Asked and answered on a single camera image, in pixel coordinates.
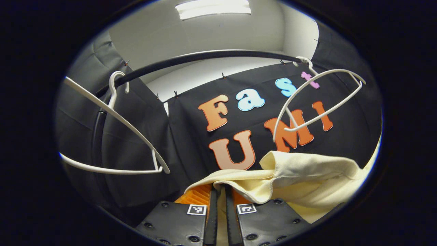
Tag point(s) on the white plastic clothes hanger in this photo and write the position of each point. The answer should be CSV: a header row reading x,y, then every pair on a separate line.
x,y
111,107
338,70

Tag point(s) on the cream collared shirt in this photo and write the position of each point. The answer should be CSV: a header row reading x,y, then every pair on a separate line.
x,y
307,177

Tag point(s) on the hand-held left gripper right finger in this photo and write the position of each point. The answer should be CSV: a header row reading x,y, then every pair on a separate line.
x,y
230,222

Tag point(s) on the black clothes rack rail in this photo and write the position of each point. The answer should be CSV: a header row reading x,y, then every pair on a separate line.
x,y
222,54

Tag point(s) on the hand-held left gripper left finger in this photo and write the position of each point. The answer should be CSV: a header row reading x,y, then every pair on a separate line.
x,y
211,222

